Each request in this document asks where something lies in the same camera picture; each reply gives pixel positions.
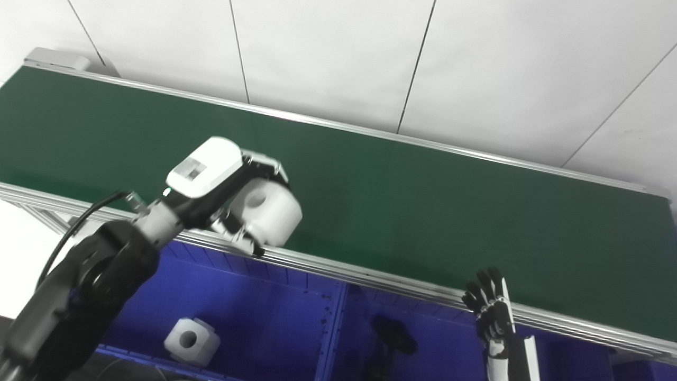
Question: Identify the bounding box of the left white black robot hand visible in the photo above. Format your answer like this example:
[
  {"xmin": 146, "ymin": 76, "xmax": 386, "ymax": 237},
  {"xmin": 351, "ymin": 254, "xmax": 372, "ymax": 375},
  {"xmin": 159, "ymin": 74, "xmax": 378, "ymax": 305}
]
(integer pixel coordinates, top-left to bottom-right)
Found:
[{"xmin": 157, "ymin": 137, "xmax": 291, "ymax": 258}]

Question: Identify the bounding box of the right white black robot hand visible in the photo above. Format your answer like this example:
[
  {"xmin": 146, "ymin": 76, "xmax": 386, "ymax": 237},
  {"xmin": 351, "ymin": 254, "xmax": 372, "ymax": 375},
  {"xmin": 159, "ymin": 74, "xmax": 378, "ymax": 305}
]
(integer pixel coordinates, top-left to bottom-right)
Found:
[{"xmin": 462, "ymin": 266, "xmax": 541, "ymax": 381}]

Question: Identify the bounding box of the white cylindrical plastic part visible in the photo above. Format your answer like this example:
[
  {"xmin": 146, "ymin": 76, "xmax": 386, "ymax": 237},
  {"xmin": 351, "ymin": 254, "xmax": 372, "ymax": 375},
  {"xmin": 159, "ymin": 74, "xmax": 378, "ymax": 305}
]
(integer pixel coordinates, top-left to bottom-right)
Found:
[{"xmin": 228, "ymin": 177, "xmax": 303, "ymax": 248}]

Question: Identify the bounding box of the blue plastic bin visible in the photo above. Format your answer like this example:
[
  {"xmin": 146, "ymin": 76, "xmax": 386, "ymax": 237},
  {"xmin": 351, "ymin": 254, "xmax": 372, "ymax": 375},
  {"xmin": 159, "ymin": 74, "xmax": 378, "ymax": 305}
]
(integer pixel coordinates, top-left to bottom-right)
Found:
[
  {"xmin": 609, "ymin": 356, "xmax": 677, "ymax": 381},
  {"xmin": 95, "ymin": 241, "xmax": 347, "ymax": 381},
  {"xmin": 317, "ymin": 283, "xmax": 619, "ymax": 381}
]

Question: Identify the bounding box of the green conveyor belt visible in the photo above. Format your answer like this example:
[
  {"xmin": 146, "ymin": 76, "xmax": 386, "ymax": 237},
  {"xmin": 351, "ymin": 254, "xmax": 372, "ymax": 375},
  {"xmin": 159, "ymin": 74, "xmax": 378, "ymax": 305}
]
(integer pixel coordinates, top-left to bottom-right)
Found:
[
  {"xmin": 0, "ymin": 59, "xmax": 677, "ymax": 366},
  {"xmin": 0, "ymin": 66, "xmax": 677, "ymax": 342}
]

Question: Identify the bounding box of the white paper roll in bin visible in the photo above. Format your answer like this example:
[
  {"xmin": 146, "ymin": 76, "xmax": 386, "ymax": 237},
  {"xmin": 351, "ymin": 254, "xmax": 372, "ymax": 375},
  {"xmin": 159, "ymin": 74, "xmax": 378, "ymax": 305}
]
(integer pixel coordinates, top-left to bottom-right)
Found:
[{"xmin": 164, "ymin": 316, "xmax": 221, "ymax": 367}]

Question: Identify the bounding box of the grey conveyor motor housing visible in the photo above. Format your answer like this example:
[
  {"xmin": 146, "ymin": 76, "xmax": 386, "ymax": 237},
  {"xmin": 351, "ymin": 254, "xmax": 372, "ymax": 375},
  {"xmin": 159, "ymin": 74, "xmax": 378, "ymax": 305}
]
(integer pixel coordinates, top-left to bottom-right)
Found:
[{"xmin": 24, "ymin": 47, "xmax": 92, "ymax": 71}]

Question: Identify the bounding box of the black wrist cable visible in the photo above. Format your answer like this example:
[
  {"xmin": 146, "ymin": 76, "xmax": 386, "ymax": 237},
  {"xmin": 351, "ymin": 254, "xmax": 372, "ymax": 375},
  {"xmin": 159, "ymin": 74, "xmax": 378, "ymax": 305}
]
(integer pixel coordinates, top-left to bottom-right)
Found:
[{"xmin": 36, "ymin": 190, "xmax": 134, "ymax": 289}]

